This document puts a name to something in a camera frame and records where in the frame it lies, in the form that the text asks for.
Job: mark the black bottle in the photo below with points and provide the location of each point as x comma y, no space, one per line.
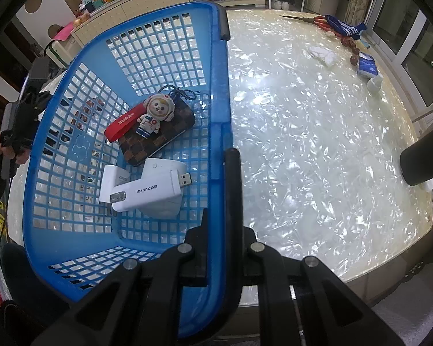
422,162

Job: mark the white power bank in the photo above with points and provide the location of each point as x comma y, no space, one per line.
158,167

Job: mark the blue plastic basket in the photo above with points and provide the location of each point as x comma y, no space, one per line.
220,79

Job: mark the long cream cabinet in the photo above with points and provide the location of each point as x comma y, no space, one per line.
148,3

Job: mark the white shoe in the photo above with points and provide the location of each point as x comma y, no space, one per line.
276,4
285,4

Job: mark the white cabinet with brown dots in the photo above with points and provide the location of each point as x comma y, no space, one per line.
48,7

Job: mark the small white container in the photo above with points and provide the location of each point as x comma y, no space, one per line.
375,83

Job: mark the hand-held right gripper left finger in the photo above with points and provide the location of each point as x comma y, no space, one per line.
195,256

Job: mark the glass door frame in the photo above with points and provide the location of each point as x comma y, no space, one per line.
397,14

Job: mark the brown checked wallet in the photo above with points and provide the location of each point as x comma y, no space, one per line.
148,147

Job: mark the small white box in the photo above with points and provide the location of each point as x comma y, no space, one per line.
110,182

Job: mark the blue tissue packet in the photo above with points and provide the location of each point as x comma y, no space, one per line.
367,65

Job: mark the blue patterned cloth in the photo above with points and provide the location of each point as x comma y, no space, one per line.
346,27

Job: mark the white crumpled tissue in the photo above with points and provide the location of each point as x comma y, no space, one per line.
324,56

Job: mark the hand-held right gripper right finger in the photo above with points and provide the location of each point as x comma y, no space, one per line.
252,259

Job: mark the pink paper item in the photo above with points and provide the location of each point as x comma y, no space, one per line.
65,32

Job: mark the white USB stick device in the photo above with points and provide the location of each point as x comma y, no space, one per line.
144,191

